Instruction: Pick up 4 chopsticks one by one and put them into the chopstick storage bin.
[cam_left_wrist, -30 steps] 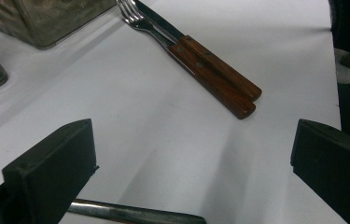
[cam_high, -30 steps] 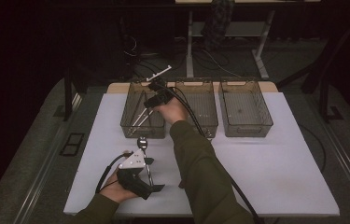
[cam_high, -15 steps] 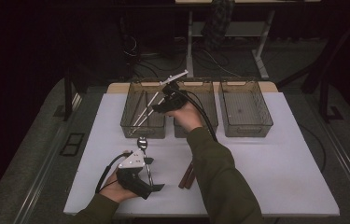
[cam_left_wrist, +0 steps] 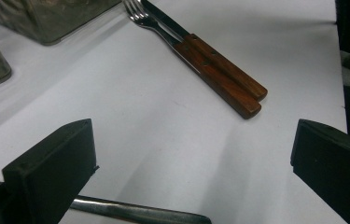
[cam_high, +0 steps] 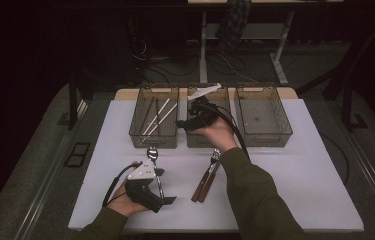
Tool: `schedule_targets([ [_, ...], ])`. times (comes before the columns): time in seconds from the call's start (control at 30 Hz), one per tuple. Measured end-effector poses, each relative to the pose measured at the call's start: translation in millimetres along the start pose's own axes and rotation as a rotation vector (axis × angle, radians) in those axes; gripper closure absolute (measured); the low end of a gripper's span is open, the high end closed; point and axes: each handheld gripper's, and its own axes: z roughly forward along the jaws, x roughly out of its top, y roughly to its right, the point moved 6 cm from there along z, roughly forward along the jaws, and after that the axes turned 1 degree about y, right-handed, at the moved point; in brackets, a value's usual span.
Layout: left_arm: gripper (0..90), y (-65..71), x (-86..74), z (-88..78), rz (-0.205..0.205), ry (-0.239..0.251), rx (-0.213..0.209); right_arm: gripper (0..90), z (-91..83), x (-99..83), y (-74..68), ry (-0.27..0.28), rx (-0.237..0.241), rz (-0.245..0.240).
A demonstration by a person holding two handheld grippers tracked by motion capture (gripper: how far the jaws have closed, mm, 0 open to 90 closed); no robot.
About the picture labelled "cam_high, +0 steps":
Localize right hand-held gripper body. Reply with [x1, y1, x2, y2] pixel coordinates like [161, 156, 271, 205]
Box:
[187, 82, 223, 132]

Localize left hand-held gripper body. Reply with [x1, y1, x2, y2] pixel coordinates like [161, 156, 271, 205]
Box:
[124, 158, 165, 214]

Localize smoky clear plastic bin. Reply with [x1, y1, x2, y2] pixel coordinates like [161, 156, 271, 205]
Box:
[186, 83, 235, 149]
[128, 84, 180, 150]
[234, 83, 294, 148]

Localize white chopstick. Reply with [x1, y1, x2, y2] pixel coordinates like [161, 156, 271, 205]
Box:
[147, 103, 179, 137]
[140, 98, 172, 137]

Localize person's left hand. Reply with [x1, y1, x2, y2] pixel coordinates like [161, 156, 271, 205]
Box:
[106, 184, 151, 219]

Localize person's right hand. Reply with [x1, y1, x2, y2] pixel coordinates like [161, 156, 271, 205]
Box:
[189, 117, 240, 155]

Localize white table cover sheet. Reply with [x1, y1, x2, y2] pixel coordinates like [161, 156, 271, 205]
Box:
[68, 98, 365, 233]

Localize camouflage cloth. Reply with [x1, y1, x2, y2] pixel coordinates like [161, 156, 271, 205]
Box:
[214, 0, 252, 54]

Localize black metal stand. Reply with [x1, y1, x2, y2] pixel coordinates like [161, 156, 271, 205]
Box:
[68, 71, 94, 131]
[323, 13, 375, 133]

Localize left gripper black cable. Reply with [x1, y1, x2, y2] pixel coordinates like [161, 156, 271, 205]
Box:
[102, 161, 144, 208]

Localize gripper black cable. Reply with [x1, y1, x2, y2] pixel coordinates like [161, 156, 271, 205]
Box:
[102, 161, 144, 208]
[197, 102, 251, 162]

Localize wooden handled fork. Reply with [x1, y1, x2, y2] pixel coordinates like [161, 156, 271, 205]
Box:
[190, 148, 223, 203]

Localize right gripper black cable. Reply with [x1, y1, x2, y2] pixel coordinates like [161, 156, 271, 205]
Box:
[197, 102, 251, 162]

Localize white desk frame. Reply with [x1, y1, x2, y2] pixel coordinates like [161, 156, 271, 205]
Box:
[187, 0, 344, 85]

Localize bundle of floor cables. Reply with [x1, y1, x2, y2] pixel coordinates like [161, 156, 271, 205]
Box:
[129, 33, 263, 84]

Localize thin black cable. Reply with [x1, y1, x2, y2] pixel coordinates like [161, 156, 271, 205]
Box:
[319, 132, 352, 188]

